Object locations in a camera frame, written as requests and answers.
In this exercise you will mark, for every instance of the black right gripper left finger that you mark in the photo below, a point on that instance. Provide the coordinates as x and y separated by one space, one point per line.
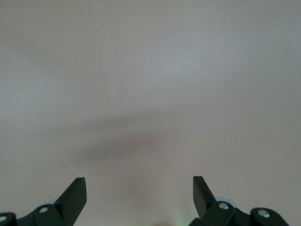
68 207

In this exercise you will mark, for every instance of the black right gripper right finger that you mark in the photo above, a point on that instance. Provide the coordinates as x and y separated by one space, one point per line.
209 212

